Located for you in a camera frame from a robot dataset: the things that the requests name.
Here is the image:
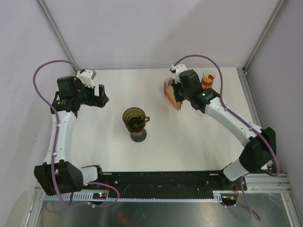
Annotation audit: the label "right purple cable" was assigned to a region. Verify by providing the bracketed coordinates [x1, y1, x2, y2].
[174, 54, 281, 221]

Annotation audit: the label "olive green plastic dripper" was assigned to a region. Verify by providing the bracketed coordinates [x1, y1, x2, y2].
[122, 107, 150, 133]

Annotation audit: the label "clear plastic dripper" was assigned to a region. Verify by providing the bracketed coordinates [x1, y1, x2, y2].
[197, 111, 208, 118]

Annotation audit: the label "purple cable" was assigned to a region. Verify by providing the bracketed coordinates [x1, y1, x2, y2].
[174, 54, 281, 221]
[32, 59, 120, 210]

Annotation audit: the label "grey carafe with red rim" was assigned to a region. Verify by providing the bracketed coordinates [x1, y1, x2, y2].
[130, 129, 147, 142]

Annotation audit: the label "aluminium frame post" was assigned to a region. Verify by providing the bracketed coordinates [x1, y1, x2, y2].
[242, 0, 289, 72]
[35, 0, 76, 64]

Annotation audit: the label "grey slotted cable duct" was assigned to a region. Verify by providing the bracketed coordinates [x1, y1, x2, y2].
[41, 190, 237, 203]

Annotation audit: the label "aluminium frame rail right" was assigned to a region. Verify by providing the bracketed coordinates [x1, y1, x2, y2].
[235, 67, 292, 193]

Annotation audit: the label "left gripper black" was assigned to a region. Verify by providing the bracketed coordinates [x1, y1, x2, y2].
[73, 79, 108, 108]

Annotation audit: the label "glass beaker with orange contents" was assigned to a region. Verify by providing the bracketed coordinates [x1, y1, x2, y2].
[201, 71, 216, 89]

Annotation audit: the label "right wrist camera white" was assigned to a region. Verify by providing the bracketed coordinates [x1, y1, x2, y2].
[170, 64, 187, 84]

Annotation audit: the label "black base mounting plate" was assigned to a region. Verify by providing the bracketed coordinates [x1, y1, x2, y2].
[97, 171, 247, 196]

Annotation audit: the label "aluminium frame post left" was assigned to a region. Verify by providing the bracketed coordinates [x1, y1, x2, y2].
[35, 0, 76, 64]

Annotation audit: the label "aluminium frame post right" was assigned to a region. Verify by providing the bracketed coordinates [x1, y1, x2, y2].
[242, 0, 289, 72]

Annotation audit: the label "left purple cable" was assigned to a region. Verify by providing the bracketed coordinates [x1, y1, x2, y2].
[32, 59, 120, 210]

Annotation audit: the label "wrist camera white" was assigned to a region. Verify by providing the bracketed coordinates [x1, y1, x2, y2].
[170, 64, 187, 84]
[76, 70, 97, 88]

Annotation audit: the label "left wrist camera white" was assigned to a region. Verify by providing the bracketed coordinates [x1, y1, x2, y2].
[76, 70, 97, 88]

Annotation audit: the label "brown paper coffee filters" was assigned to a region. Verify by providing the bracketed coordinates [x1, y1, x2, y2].
[174, 102, 183, 111]

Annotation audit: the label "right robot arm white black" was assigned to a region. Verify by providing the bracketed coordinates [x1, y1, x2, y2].
[170, 65, 280, 190]

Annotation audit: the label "orange coffee filter box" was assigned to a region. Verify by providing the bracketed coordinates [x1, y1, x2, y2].
[163, 77, 176, 109]

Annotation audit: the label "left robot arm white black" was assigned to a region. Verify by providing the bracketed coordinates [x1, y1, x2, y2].
[34, 70, 109, 196]

